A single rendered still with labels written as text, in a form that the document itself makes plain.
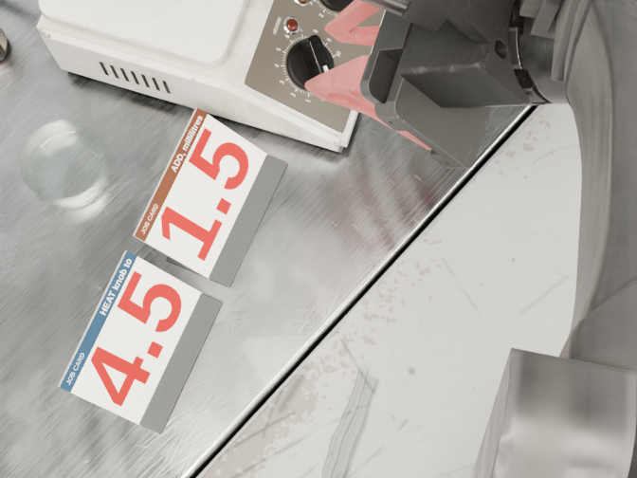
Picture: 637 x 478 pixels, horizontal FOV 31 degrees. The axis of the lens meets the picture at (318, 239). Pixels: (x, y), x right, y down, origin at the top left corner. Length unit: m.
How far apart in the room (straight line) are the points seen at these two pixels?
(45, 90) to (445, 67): 0.35
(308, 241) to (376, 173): 0.06
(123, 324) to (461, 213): 0.22
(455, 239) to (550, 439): 0.49
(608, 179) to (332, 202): 0.43
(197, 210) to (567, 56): 0.35
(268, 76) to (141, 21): 0.08
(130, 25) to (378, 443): 0.29
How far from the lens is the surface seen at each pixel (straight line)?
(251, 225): 0.74
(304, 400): 0.72
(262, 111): 0.72
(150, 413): 0.73
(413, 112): 0.55
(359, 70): 0.57
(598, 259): 0.32
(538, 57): 0.52
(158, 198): 0.72
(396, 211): 0.75
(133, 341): 0.72
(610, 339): 0.29
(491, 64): 0.52
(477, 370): 0.73
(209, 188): 0.74
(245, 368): 0.73
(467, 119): 0.58
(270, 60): 0.72
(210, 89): 0.72
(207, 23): 0.70
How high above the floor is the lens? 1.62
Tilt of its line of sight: 75 degrees down
